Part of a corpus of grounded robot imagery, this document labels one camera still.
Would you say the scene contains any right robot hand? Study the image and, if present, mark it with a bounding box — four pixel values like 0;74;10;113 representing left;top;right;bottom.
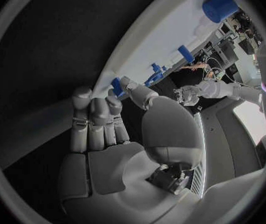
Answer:
57;78;205;224

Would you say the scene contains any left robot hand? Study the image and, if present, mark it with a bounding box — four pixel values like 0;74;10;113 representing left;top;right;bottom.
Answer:
173;87;201;107

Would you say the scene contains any blue peg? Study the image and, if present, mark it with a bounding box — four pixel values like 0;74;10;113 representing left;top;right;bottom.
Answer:
177;44;196;63
111;77;126;98

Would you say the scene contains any white task board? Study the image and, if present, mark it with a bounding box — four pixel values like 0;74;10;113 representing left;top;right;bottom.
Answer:
92;0;241;100

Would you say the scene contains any person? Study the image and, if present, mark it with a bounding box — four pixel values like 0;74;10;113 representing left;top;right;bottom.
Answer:
182;62;209;72

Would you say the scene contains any blue gear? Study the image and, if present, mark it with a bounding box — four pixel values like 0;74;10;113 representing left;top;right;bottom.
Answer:
143;72;165;88

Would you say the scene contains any small blue block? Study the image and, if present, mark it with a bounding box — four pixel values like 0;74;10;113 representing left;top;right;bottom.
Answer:
151;63;168;73

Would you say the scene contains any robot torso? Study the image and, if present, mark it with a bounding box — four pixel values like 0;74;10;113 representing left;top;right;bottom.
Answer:
190;89;266;200

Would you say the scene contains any desk with screens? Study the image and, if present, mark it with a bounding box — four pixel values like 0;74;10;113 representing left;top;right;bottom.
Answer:
202;8;264;80

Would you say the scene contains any large blue cylinder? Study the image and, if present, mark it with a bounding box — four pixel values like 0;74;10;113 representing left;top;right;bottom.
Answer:
201;0;240;24

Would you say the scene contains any white cable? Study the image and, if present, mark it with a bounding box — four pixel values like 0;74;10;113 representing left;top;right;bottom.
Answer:
202;57;243;88

